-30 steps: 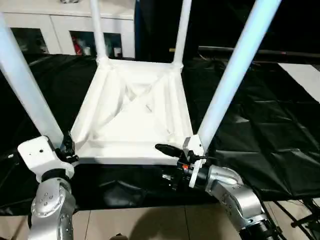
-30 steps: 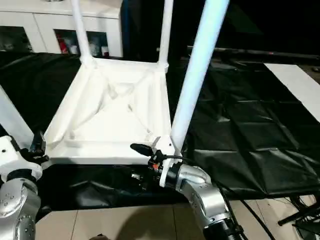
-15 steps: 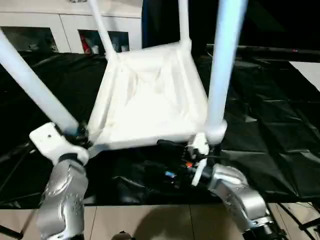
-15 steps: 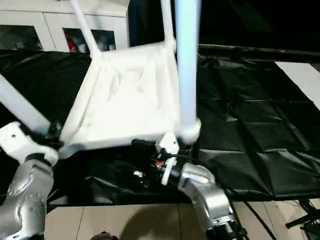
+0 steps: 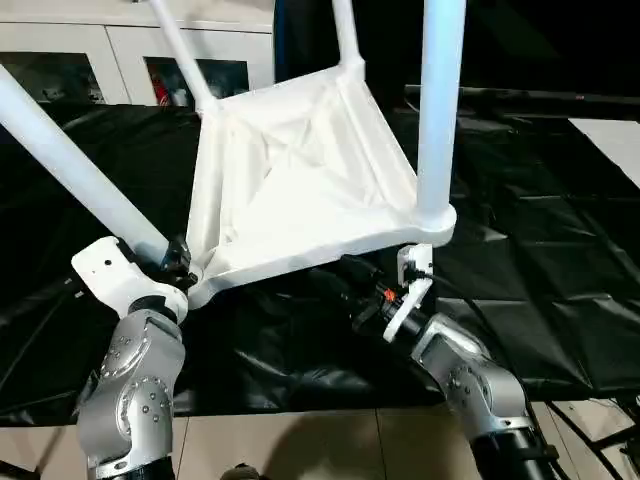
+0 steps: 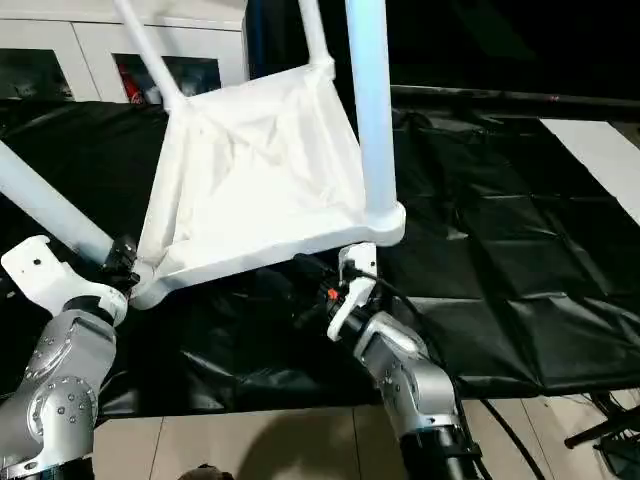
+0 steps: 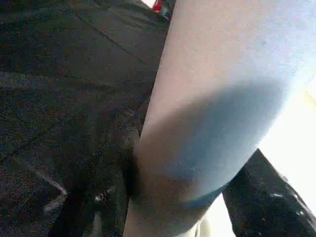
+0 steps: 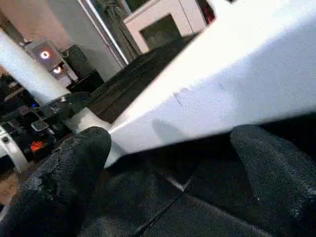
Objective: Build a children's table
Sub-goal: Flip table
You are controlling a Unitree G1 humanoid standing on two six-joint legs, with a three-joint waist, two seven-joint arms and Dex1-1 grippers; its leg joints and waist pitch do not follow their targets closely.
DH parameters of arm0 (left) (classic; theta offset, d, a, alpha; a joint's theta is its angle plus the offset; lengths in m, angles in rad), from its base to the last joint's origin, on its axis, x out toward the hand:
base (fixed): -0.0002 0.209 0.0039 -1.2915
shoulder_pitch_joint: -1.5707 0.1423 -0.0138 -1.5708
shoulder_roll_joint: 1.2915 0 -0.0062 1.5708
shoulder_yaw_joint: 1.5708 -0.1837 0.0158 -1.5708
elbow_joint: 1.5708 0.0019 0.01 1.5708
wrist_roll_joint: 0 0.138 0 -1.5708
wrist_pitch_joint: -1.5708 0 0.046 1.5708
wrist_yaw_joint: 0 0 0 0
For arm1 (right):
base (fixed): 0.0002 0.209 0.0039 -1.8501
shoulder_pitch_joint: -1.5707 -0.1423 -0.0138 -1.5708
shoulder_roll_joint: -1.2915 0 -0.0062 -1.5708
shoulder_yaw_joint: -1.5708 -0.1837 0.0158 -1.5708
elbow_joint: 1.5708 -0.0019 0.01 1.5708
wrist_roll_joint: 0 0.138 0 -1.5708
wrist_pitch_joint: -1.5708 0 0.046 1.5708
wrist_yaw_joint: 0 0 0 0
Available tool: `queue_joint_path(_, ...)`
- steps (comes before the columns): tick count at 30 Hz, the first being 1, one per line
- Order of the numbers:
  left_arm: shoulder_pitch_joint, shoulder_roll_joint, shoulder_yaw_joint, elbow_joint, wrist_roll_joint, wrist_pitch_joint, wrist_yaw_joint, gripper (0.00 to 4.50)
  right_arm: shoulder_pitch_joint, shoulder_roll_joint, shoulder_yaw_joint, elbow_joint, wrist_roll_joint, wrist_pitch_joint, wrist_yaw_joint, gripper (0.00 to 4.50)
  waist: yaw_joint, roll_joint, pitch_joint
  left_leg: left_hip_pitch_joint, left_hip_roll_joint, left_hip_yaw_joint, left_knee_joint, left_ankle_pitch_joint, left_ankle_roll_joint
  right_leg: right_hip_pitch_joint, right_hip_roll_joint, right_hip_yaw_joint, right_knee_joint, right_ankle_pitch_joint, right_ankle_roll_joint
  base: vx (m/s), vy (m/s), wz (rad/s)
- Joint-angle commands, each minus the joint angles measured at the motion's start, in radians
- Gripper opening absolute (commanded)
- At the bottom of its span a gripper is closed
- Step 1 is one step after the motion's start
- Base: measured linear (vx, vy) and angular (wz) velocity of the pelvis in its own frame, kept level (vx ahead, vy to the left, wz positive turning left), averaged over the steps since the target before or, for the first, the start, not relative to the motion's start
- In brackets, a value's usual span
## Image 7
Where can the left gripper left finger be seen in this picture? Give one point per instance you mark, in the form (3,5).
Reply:
(116,197)

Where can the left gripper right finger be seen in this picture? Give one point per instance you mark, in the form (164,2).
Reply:
(271,207)

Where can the white plastic table top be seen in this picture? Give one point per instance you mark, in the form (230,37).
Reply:
(296,148)

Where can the white plastic table leg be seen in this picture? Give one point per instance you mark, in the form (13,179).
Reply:
(212,108)

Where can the black mat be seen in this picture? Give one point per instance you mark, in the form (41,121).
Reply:
(59,98)

